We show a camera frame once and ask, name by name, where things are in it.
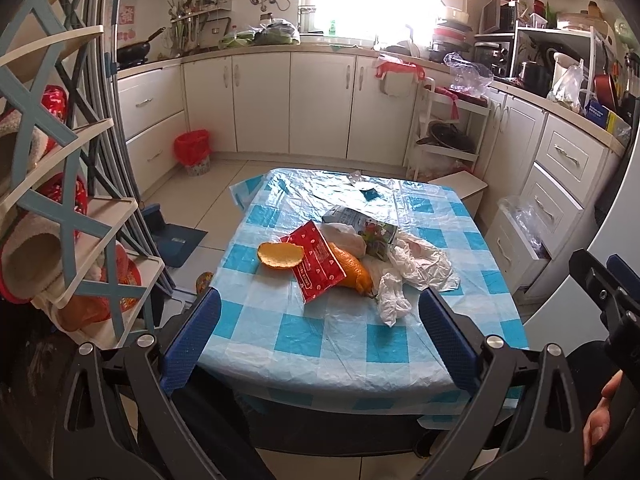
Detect large orange peel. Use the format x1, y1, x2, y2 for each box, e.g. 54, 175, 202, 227
329, 243, 373, 297

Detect small orange peel piece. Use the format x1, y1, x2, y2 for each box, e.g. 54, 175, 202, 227
257, 242, 305, 269

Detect red white snack bag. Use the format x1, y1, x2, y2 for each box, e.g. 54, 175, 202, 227
280, 221, 346, 304

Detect white kitchen cabinets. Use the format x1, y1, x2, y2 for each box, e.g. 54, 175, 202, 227
117, 46, 624, 306

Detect red lined trash bin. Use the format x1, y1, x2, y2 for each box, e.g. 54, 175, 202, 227
174, 129, 212, 177

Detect person right hand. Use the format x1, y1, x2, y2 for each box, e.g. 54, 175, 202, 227
582, 370, 623, 465

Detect white refrigerator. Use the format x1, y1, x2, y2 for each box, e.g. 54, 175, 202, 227
524, 142, 640, 353

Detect clear bag in drawer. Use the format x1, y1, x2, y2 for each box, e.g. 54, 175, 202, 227
498, 195, 551, 260

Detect white step stool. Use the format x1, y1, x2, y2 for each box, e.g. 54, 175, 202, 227
430, 170, 488, 217

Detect crumpled white tissue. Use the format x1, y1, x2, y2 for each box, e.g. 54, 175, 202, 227
375, 272, 412, 327

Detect crumpled white plastic bag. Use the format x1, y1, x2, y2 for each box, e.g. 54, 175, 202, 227
387, 231, 460, 292

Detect white rolling cart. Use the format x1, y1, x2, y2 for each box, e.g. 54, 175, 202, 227
404, 77, 497, 182

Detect blue milk carton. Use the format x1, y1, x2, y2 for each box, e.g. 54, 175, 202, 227
322, 206, 398, 261

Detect clear plastic bag on cart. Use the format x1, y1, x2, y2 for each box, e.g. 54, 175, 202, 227
444, 52, 494, 98

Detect white counter shelf rack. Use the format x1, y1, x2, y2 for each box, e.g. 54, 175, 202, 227
510, 26, 611, 112

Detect red bag hanging holder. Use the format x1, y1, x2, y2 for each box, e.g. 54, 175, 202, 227
373, 55, 426, 98

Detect black wok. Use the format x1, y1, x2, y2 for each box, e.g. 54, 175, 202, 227
116, 27, 165, 65

